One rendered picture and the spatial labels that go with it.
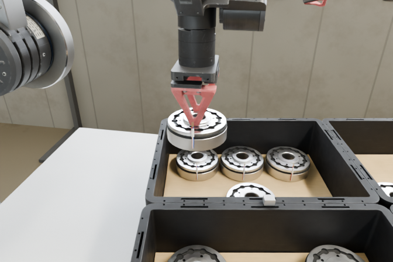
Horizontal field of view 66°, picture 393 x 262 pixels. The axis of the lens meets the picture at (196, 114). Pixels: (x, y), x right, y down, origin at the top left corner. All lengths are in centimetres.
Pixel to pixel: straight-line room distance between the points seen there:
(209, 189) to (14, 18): 50
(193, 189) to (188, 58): 34
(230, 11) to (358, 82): 187
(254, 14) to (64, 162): 82
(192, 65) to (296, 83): 175
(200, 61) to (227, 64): 166
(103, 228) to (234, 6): 61
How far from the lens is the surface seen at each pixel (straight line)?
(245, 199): 54
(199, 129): 50
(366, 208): 58
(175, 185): 71
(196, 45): 45
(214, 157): 74
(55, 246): 83
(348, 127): 86
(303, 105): 225
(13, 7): 64
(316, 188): 75
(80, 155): 110
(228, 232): 55
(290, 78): 216
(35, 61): 65
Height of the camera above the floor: 129
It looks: 27 degrees down
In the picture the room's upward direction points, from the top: straight up
